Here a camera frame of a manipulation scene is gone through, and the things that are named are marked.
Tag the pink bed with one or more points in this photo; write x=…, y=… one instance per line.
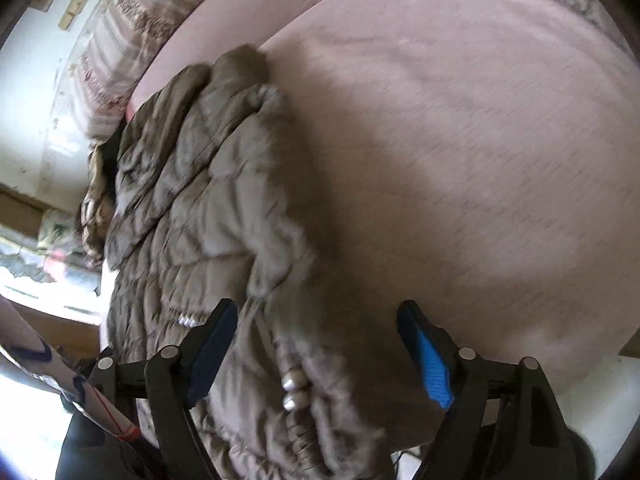
x=450, y=160

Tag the olive quilted hooded jacket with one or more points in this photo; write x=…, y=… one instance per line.
x=200, y=220

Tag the large striped floral cushion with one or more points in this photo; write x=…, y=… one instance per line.
x=125, y=35

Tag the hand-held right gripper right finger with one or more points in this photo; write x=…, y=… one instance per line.
x=431, y=362

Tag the green floral pillow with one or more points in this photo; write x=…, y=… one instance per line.
x=57, y=230

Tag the brown wooden panel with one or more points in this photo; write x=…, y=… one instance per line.
x=20, y=210

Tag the person's white printed clothing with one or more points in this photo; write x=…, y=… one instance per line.
x=30, y=345

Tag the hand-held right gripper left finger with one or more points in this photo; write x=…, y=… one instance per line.
x=215, y=347

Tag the beige wall switch plate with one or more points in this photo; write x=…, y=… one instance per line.
x=75, y=10

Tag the pile of dark clothes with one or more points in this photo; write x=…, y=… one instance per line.
x=95, y=220

